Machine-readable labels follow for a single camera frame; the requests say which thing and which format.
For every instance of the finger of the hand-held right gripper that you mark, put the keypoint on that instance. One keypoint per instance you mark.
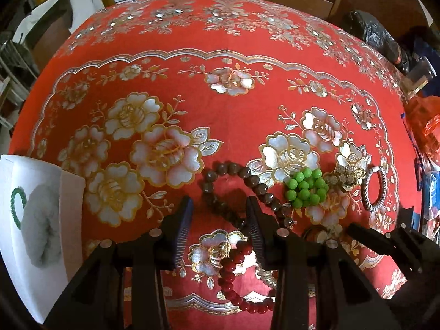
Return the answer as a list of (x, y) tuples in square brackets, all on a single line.
[(369, 239)]

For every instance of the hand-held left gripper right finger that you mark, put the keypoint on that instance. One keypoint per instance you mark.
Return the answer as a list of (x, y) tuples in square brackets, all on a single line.
[(256, 235)]

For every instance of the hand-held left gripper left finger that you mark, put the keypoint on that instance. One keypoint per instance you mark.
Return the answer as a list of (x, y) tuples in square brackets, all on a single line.
[(184, 228)]

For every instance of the gold rhinestone brooch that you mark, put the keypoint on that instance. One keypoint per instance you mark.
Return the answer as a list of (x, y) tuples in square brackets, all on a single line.
[(345, 177)]

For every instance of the white fluffy scrunchie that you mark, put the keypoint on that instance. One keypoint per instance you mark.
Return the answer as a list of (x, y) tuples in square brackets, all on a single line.
[(43, 220)]

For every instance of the white cardboard box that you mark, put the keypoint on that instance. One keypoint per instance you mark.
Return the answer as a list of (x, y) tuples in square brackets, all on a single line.
[(13, 264)]

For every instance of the red floral tablecloth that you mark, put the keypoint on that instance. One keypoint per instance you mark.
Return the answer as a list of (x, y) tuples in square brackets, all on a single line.
[(223, 127)]

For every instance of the orange plastic bag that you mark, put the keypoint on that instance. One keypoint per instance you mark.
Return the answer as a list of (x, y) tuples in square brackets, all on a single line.
[(422, 120)]

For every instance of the clear glass cup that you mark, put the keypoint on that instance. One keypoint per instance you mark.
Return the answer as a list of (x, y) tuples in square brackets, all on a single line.
[(417, 75)]

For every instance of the blue bag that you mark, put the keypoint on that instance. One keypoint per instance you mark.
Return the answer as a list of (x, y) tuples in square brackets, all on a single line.
[(426, 51)]

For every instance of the black plastic bag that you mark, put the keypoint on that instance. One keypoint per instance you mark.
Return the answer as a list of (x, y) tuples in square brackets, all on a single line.
[(371, 34)]

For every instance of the metal stair railing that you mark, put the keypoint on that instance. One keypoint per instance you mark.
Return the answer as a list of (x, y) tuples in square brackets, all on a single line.
[(13, 68)]

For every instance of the brown chair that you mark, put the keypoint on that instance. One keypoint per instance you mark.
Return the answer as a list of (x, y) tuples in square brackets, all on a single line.
[(51, 31)]

